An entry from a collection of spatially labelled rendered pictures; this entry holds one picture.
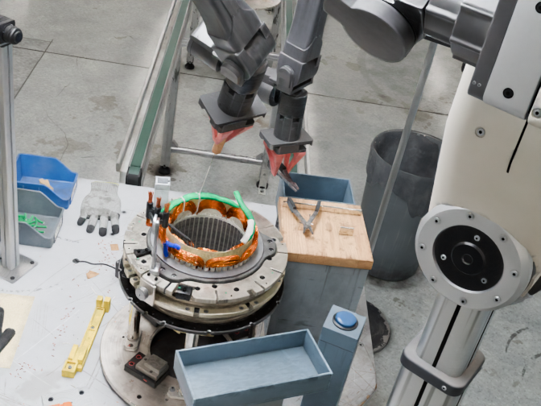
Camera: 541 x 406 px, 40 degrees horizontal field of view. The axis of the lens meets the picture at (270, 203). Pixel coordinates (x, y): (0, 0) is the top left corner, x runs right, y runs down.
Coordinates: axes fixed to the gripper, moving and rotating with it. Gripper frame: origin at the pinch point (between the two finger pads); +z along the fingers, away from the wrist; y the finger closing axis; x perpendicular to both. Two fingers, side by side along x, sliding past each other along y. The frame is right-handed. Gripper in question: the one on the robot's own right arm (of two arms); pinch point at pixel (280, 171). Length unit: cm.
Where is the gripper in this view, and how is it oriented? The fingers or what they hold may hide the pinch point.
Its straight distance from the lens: 164.8
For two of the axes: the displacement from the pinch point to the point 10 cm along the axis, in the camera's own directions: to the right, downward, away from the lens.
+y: -9.0, 1.3, -4.2
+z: -1.4, 8.2, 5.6
